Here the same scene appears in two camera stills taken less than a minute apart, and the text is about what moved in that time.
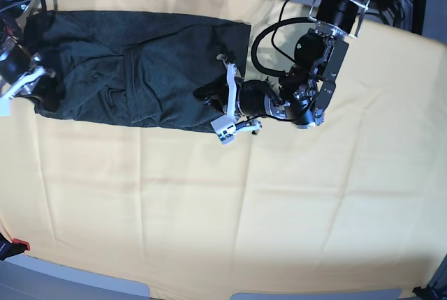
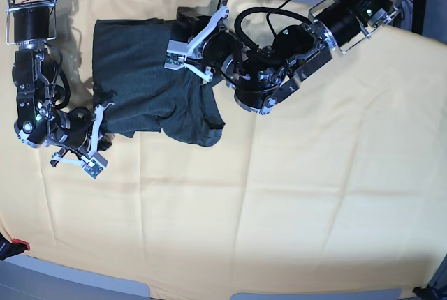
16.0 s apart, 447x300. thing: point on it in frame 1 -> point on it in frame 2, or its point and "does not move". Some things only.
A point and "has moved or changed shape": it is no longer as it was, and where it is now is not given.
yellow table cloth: (358, 201) does not move
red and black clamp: (8, 249) does not move
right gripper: (248, 102) -> (212, 51)
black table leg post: (419, 8) does not move
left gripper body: (20, 70) -> (83, 143)
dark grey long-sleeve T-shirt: (137, 67) has moved or changed shape
